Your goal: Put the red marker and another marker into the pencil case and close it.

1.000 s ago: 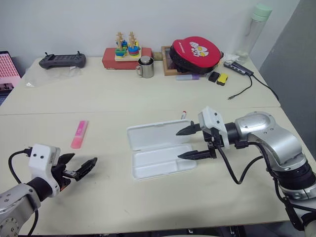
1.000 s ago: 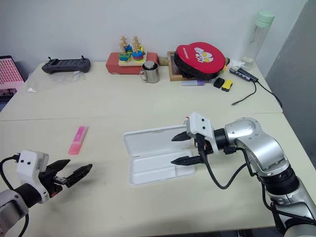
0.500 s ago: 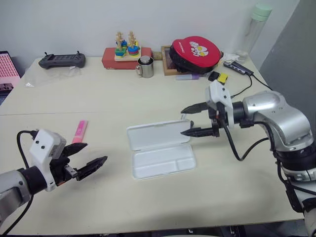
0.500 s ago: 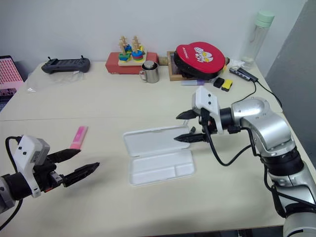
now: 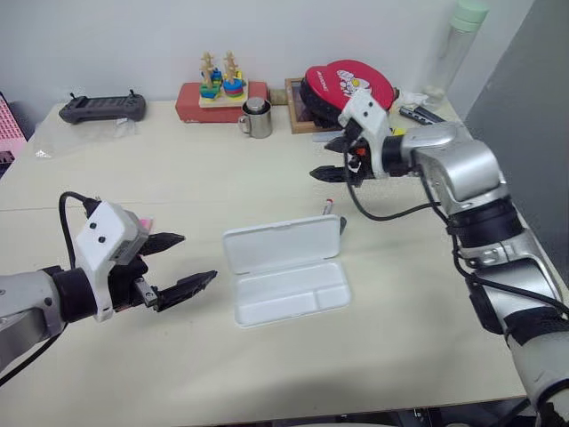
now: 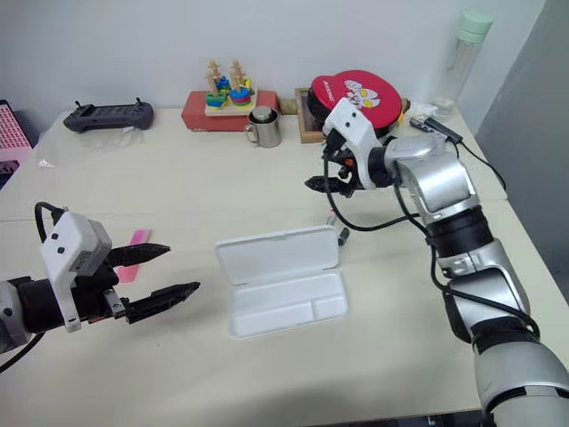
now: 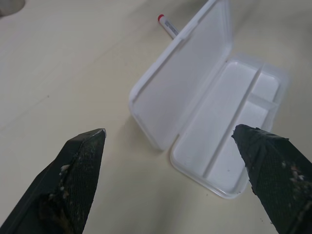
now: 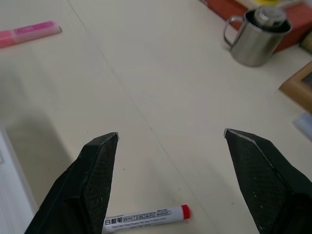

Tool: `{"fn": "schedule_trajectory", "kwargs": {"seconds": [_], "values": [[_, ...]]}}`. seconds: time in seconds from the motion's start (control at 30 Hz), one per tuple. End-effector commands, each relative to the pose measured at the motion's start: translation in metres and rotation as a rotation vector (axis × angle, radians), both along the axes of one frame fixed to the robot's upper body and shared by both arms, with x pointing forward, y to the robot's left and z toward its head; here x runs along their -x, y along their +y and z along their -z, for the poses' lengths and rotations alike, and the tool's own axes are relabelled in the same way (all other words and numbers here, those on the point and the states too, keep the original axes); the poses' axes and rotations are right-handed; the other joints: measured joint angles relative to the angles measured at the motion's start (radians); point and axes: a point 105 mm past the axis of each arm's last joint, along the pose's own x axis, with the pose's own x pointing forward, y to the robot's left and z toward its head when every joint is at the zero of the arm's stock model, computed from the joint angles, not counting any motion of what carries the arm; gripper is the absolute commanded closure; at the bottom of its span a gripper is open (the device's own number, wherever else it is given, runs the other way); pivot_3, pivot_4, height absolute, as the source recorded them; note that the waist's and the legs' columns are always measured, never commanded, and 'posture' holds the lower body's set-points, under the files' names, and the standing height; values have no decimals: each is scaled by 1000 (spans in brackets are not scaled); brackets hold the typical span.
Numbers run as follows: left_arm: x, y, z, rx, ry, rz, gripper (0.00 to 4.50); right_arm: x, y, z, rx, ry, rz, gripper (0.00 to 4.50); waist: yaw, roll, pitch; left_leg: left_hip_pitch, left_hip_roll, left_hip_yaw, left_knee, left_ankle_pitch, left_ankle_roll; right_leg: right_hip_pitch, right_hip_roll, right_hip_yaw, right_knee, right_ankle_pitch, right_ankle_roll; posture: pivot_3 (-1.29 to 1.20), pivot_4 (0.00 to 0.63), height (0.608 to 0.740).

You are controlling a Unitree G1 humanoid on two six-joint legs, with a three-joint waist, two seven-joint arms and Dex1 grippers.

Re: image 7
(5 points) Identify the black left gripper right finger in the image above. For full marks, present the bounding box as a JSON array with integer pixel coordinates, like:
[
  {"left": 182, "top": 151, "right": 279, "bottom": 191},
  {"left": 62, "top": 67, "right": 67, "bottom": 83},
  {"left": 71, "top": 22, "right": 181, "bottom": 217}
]
[{"left": 231, "top": 124, "right": 312, "bottom": 234}]

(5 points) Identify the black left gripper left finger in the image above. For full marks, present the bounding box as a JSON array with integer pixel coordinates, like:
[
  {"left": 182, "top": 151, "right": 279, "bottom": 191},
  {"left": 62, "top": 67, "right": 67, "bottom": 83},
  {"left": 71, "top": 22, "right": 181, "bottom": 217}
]
[{"left": 0, "top": 128, "right": 107, "bottom": 234}]

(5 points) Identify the white plastic pencil case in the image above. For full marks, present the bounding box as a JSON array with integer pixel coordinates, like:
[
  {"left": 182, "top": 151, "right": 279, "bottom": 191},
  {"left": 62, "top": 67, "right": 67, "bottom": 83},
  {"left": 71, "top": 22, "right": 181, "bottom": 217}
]
[{"left": 128, "top": 0, "right": 291, "bottom": 200}]

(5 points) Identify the white marker with red cap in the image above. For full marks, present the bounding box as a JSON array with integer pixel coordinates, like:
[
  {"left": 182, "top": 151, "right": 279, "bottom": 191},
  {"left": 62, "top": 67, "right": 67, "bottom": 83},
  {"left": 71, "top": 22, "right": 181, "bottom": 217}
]
[{"left": 157, "top": 14, "right": 180, "bottom": 40}]

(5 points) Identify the grey rounded object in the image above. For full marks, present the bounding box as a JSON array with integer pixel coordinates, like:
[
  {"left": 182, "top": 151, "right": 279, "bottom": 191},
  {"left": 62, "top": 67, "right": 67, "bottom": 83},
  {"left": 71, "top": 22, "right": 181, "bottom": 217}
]
[{"left": 0, "top": 0, "right": 25, "bottom": 17}]

